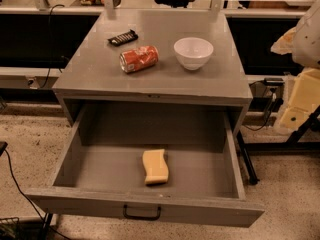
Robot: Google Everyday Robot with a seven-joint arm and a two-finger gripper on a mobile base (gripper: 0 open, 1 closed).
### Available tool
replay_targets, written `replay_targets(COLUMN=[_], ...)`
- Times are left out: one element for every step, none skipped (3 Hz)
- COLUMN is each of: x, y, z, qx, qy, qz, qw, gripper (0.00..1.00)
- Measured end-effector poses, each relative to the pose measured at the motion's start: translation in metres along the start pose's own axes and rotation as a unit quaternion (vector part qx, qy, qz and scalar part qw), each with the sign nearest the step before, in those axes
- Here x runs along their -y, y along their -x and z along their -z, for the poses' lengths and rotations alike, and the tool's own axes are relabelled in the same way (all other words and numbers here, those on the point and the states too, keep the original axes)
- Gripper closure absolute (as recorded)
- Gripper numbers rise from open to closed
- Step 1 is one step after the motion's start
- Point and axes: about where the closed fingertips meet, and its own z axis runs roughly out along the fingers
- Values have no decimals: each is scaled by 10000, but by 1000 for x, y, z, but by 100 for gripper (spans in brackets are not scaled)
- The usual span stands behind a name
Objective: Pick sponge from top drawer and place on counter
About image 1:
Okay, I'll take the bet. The grey open top drawer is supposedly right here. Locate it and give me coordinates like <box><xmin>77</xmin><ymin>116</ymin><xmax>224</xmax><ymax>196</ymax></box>
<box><xmin>26</xmin><ymin>102</ymin><xmax>264</xmax><ymax>227</ymax></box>

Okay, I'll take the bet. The yellow sponge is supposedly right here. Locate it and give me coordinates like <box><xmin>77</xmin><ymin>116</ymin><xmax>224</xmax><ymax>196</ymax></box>
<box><xmin>142</xmin><ymin>149</ymin><xmax>169</xmax><ymax>185</ymax></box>

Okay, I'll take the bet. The red soda can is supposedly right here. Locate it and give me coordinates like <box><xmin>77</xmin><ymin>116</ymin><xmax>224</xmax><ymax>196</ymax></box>
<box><xmin>119</xmin><ymin>46</ymin><xmax>159</xmax><ymax>73</ymax></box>

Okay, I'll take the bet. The white bowl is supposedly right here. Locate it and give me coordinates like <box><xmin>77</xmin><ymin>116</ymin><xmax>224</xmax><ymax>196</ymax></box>
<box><xmin>173</xmin><ymin>37</ymin><xmax>214</xmax><ymax>70</ymax></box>

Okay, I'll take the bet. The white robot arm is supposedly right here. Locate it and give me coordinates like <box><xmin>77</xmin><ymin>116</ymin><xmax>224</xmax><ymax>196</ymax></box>
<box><xmin>271</xmin><ymin>0</ymin><xmax>320</xmax><ymax>133</ymax></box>

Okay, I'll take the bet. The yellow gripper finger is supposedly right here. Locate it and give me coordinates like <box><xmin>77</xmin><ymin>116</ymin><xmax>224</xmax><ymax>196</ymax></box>
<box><xmin>270</xmin><ymin>27</ymin><xmax>296</xmax><ymax>55</ymax></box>
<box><xmin>275</xmin><ymin>68</ymin><xmax>320</xmax><ymax>135</ymax></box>

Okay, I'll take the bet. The black wire basket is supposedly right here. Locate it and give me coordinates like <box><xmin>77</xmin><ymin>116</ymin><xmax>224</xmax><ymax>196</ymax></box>
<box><xmin>0</xmin><ymin>217</ymin><xmax>20</xmax><ymax>240</ymax></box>

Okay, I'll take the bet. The black metal stand frame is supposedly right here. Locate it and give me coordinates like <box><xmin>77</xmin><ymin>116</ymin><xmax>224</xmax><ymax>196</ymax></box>
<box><xmin>236</xmin><ymin>106</ymin><xmax>320</xmax><ymax>185</ymax></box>

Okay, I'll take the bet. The grey cabinet counter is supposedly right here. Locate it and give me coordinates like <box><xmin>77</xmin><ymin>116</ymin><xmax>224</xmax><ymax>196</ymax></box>
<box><xmin>53</xmin><ymin>9</ymin><xmax>252</xmax><ymax>131</ymax></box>

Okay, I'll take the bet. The black drawer handle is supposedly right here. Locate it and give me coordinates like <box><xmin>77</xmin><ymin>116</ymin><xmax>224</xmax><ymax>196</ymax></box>
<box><xmin>123</xmin><ymin>204</ymin><xmax>162</xmax><ymax>221</ymax></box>

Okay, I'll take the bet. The black cable at left bench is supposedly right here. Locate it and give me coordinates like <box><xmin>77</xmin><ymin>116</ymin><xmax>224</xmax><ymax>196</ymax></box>
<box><xmin>39</xmin><ymin>3</ymin><xmax>71</xmax><ymax>90</ymax></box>

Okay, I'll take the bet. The black snack bar wrapper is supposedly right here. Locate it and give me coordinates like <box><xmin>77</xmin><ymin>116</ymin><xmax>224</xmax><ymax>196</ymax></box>
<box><xmin>108</xmin><ymin>29</ymin><xmax>138</xmax><ymax>47</ymax></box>

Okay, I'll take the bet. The black power adapter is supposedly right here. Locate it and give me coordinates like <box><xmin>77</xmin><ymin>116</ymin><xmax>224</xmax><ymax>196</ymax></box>
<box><xmin>263</xmin><ymin>78</ymin><xmax>284</xmax><ymax>86</ymax></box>

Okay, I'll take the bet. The black floor cable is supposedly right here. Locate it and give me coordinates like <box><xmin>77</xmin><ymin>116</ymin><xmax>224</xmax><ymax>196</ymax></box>
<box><xmin>2</xmin><ymin>147</ymin><xmax>73</xmax><ymax>240</ymax></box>

